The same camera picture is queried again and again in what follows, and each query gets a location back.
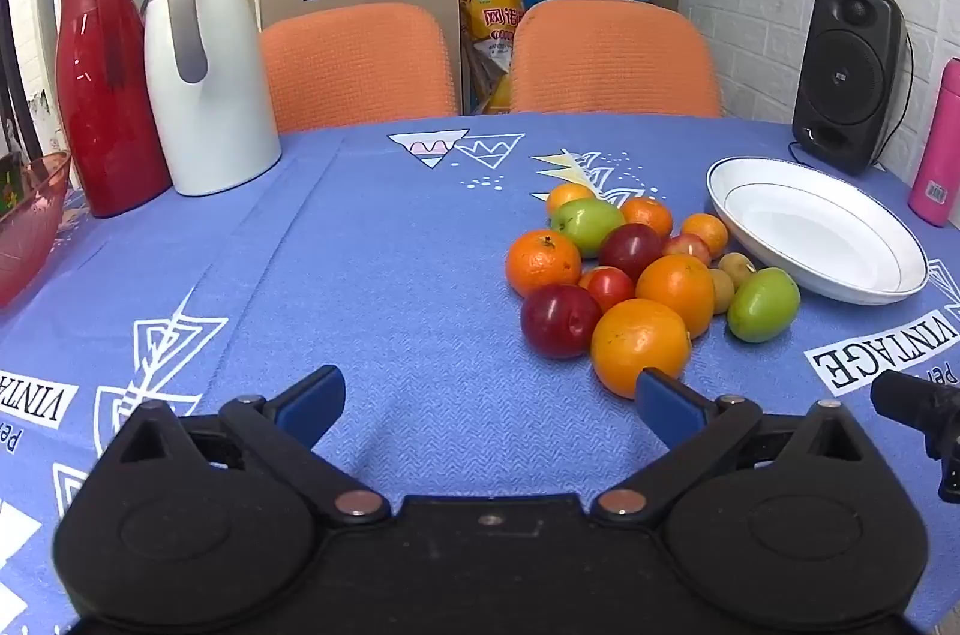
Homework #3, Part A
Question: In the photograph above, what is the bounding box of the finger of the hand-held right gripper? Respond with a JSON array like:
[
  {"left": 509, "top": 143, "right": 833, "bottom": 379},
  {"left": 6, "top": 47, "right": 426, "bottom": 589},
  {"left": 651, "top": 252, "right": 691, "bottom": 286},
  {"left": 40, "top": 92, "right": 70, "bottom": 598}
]
[{"left": 870, "top": 369, "right": 960, "bottom": 505}]

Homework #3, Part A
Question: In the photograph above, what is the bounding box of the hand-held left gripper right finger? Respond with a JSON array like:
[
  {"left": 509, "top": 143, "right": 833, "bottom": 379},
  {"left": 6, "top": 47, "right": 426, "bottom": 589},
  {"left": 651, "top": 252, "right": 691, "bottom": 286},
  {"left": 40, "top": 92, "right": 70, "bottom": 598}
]
[{"left": 591, "top": 367, "right": 877, "bottom": 527}]

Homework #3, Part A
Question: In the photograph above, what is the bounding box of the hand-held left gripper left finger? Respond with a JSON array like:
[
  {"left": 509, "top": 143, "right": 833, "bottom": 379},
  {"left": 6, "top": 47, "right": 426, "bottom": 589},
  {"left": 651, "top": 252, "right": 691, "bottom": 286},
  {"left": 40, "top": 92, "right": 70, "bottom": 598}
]
[{"left": 97, "top": 365, "right": 392, "bottom": 527}]

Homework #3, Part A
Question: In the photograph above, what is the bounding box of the large orange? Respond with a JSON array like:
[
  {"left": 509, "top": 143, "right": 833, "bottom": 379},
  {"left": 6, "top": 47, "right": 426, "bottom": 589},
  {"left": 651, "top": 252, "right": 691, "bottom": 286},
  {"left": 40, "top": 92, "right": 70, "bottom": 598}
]
[{"left": 591, "top": 297, "right": 692, "bottom": 400}]

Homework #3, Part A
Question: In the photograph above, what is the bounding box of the medium orange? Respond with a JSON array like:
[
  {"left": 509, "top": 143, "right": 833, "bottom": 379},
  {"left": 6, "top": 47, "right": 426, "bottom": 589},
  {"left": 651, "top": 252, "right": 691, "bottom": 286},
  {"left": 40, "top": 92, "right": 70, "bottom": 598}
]
[{"left": 636, "top": 254, "right": 716, "bottom": 340}]

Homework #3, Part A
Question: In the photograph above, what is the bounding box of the small yellow-green plum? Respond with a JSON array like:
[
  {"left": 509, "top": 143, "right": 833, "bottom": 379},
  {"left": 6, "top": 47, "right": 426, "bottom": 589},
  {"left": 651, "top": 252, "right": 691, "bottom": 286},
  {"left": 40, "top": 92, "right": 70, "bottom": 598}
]
[
  {"left": 718, "top": 252, "right": 757, "bottom": 290},
  {"left": 709, "top": 267, "right": 736, "bottom": 315}
]

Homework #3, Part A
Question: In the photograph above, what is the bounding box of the red yellow plum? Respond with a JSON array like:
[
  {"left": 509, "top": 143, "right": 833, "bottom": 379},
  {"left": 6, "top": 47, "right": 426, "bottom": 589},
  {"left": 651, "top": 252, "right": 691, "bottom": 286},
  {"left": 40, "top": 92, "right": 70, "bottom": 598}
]
[
  {"left": 577, "top": 266, "right": 637, "bottom": 315},
  {"left": 661, "top": 233, "right": 712, "bottom": 267}
]

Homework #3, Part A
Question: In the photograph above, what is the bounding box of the dark red plum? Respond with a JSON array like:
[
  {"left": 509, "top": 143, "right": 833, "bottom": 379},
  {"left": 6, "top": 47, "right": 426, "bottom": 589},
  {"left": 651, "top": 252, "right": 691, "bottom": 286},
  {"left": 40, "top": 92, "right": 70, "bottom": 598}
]
[
  {"left": 598, "top": 222, "right": 664, "bottom": 282},
  {"left": 520, "top": 283, "right": 603, "bottom": 359}
]

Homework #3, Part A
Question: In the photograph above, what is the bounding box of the mandarin with green stem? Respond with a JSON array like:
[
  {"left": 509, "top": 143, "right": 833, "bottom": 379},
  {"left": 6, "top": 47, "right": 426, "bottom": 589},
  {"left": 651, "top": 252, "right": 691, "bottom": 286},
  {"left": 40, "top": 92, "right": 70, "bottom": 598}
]
[{"left": 505, "top": 228, "right": 584, "bottom": 299}]

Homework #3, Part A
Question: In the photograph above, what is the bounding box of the white plate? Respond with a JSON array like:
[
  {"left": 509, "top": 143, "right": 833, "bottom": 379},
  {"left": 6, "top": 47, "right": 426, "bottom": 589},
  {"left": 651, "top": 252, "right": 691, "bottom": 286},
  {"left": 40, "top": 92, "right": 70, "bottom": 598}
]
[{"left": 706, "top": 157, "right": 931, "bottom": 306}]

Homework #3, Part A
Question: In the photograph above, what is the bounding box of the blue printed tablecloth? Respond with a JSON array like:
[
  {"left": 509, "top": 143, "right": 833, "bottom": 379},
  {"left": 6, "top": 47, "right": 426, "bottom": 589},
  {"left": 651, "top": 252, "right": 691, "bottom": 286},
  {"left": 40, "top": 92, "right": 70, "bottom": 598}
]
[{"left": 0, "top": 114, "right": 960, "bottom": 635}]

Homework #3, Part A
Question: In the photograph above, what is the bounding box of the pink thermos bottle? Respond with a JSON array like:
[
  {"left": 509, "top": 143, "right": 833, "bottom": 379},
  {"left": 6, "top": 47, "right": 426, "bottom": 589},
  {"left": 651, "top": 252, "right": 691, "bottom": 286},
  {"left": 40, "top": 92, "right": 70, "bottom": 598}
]
[{"left": 908, "top": 56, "right": 960, "bottom": 227}]

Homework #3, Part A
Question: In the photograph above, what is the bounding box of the white thermos jug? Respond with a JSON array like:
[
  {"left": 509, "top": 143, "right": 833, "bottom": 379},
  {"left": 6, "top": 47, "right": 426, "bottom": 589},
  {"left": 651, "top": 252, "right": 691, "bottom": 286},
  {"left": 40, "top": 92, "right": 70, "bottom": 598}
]
[{"left": 142, "top": 0, "right": 284, "bottom": 197}]

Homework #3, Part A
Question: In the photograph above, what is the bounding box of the black speaker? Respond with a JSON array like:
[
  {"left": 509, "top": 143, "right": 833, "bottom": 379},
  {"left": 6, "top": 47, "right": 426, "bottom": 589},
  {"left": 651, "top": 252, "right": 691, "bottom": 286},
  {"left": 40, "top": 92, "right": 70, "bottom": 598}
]
[{"left": 791, "top": 0, "right": 908, "bottom": 177}]

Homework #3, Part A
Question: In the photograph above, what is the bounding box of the orange chair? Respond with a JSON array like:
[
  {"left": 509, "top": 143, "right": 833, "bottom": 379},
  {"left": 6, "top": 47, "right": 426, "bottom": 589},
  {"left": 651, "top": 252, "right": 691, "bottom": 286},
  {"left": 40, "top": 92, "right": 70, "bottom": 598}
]
[
  {"left": 259, "top": 3, "right": 458, "bottom": 136},
  {"left": 510, "top": 0, "right": 722, "bottom": 118}
]

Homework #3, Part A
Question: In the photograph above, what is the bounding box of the red plastic bowl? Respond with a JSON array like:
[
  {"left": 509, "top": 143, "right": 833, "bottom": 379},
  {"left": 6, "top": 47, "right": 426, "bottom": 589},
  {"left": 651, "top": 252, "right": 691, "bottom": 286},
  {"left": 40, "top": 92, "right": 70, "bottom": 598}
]
[{"left": 0, "top": 150, "right": 72, "bottom": 308}]

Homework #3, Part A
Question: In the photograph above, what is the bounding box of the red thermos jug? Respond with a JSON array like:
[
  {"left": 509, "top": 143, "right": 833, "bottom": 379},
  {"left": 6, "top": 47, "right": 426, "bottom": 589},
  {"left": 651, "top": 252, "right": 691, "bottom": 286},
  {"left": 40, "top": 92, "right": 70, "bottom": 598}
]
[{"left": 56, "top": 0, "right": 173, "bottom": 218}]

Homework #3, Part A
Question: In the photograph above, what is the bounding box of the yellow snack bag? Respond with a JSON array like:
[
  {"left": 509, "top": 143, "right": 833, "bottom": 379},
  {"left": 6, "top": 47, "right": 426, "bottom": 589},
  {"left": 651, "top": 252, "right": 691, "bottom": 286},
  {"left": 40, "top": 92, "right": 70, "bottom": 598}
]
[{"left": 459, "top": 0, "right": 524, "bottom": 115}]

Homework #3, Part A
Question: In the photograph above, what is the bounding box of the black speaker cable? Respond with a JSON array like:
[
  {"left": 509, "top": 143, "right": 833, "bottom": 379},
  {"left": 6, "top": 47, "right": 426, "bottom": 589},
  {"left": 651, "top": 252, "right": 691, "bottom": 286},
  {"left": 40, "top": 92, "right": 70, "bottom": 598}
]
[{"left": 787, "top": 24, "right": 916, "bottom": 165}]

